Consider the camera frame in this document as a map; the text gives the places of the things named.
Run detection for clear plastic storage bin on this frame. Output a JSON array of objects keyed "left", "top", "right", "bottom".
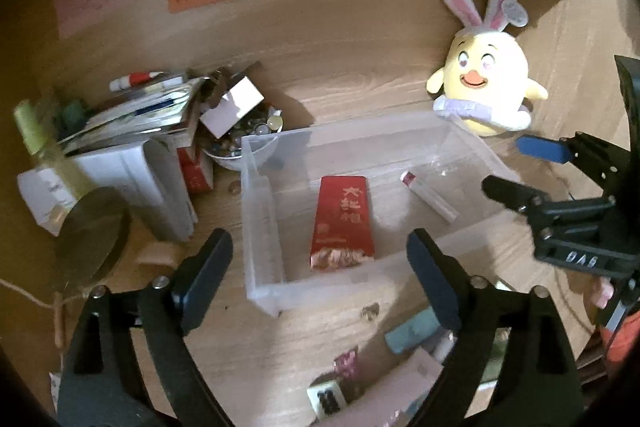
[{"left": 241, "top": 112, "right": 513, "bottom": 315}]

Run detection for red small box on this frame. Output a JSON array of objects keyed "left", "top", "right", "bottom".
[{"left": 177, "top": 145, "right": 214, "bottom": 195}]

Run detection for red white marker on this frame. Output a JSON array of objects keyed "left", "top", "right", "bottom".
[{"left": 108, "top": 72, "right": 163, "bottom": 92}]

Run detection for white bowl of trinkets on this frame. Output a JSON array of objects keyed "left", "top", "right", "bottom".
[{"left": 200, "top": 103, "right": 284, "bottom": 171}]

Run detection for stack of books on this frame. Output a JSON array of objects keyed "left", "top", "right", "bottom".
[{"left": 60, "top": 72, "right": 214, "bottom": 155}]

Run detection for person's right hand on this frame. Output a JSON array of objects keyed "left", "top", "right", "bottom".
[{"left": 590, "top": 277, "right": 614, "bottom": 310}]

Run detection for white tube red cap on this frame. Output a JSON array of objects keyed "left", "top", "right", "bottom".
[{"left": 400, "top": 171, "right": 459, "bottom": 223}]

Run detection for white paper box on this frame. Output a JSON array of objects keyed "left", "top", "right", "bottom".
[{"left": 72, "top": 140, "right": 198, "bottom": 243}]

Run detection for teal tube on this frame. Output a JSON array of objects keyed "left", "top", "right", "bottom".
[{"left": 384, "top": 307, "right": 444, "bottom": 355}]

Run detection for small white box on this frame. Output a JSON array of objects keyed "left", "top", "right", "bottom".
[{"left": 200, "top": 75, "right": 264, "bottom": 139}]

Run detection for brown mug with lid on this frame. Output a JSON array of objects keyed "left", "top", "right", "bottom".
[{"left": 54, "top": 187, "right": 132, "bottom": 295}]

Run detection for red tea packet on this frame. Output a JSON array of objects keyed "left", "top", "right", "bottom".
[{"left": 309, "top": 176, "right": 375, "bottom": 271}]

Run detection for white cable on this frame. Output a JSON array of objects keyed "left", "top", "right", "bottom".
[{"left": 0, "top": 276, "right": 66, "bottom": 310}]

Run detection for green spray bottle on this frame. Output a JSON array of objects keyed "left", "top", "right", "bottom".
[{"left": 13, "top": 100, "right": 74, "bottom": 191}]

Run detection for yellow chick plush toy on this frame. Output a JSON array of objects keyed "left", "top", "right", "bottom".
[{"left": 425, "top": 0, "right": 548, "bottom": 136}]

